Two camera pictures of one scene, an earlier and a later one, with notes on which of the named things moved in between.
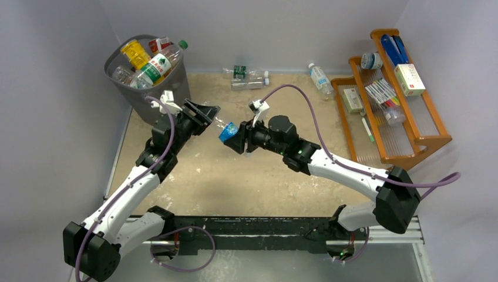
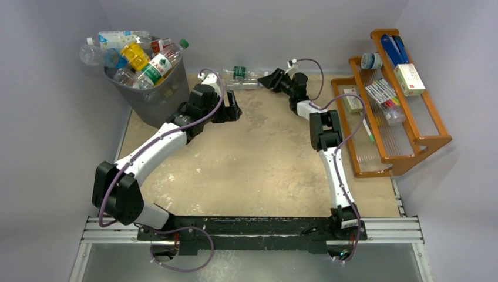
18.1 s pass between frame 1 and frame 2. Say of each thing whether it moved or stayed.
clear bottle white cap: stayed
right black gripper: moved
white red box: stayed
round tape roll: stayed
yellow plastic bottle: stayed
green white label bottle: stayed
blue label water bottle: moved
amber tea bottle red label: stayed
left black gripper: moved
